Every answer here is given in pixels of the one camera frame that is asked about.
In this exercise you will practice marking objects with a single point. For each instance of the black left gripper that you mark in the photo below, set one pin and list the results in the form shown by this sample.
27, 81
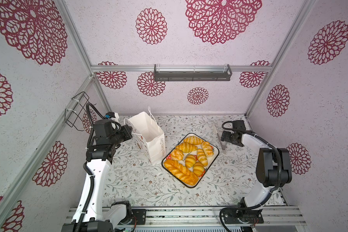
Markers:
127, 133

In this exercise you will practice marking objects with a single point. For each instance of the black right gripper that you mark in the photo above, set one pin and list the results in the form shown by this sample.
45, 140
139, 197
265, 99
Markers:
226, 137

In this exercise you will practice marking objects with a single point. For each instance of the white slotted serving tongs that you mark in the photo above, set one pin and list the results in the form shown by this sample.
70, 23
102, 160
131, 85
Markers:
218, 136

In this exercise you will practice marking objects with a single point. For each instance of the white paper gift bag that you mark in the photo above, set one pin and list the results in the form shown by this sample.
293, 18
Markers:
148, 136

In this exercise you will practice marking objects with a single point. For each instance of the small fake bread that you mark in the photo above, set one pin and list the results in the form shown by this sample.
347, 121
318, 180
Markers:
208, 149

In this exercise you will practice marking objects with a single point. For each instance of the oblong striped fake bread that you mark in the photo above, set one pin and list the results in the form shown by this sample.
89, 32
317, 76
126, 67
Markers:
201, 157

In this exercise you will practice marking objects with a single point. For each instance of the striped fake bun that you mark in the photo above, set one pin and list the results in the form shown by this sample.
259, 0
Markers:
198, 169
190, 161

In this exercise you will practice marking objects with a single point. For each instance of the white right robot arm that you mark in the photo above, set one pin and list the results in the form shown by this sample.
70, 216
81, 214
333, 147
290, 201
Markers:
273, 170

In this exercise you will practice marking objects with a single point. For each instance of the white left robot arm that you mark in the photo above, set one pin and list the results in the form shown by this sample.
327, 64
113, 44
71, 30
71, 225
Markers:
106, 136

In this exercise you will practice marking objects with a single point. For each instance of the top fake croissant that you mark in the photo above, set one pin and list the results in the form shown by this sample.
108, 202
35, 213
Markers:
194, 140

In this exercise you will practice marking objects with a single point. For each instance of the fake croissant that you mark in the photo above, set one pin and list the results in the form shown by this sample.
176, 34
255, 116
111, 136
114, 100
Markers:
194, 140
186, 147

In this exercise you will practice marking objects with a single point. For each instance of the middle fake croissant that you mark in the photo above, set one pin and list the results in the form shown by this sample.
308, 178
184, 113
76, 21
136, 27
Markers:
186, 147

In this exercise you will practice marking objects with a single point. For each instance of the left round fake bun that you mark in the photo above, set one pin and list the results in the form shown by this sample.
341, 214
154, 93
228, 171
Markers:
177, 154

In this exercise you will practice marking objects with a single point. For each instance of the long braided fake bread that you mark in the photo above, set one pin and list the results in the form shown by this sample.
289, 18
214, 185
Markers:
181, 172

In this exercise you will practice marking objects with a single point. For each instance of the strawberry print rectangular tray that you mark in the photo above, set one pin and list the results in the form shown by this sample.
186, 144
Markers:
210, 159

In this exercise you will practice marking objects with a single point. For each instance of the black overhead light bar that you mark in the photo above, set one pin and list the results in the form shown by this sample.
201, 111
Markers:
192, 76

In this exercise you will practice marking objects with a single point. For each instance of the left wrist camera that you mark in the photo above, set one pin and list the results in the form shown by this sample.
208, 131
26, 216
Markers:
112, 116

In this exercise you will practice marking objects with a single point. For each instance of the black wire wall basket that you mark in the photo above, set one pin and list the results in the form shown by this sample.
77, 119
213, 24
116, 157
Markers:
74, 114

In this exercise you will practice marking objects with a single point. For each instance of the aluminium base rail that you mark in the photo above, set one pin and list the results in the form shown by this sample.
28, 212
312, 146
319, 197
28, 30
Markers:
205, 219

